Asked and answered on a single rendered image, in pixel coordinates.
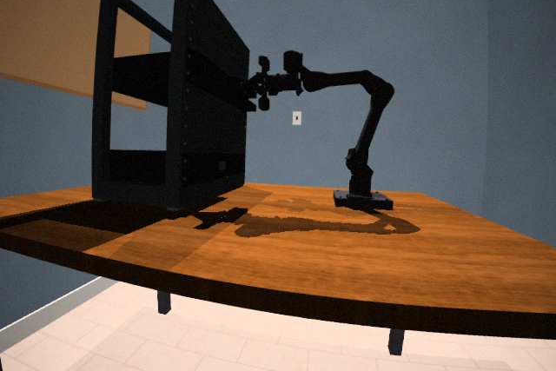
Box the black metal rack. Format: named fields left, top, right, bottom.
left=91, top=0, right=257, bottom=211

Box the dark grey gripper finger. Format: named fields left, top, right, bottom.
left=241, top=72, right=261, bottom=85
left=242, top=83, right=261, bottom=96

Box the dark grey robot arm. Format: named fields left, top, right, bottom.
left=282, top=50, right=394, bottom=195

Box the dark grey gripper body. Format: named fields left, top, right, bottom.
left=258, top=56, right=284, bottom=111

